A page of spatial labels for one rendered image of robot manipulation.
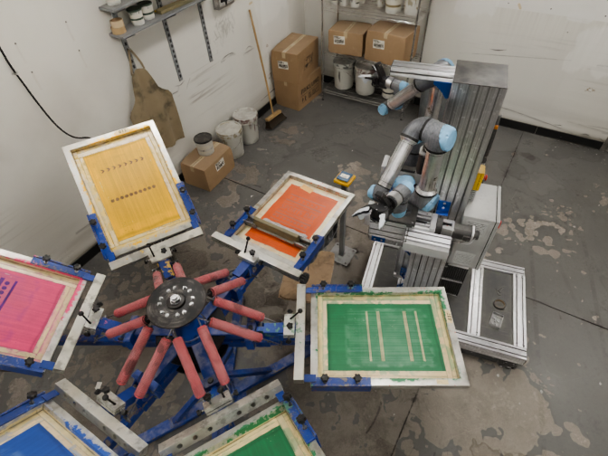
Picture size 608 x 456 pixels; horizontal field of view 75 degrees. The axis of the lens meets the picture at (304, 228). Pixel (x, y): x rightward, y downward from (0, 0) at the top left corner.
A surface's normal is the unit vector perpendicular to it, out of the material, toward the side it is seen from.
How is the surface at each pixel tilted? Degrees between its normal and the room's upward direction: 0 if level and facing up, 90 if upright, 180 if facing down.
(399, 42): 87
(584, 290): 0
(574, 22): 90
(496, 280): 0
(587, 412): 0
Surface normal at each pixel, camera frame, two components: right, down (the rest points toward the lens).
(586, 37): -0.51, 0.65
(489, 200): -0.04, -0.68
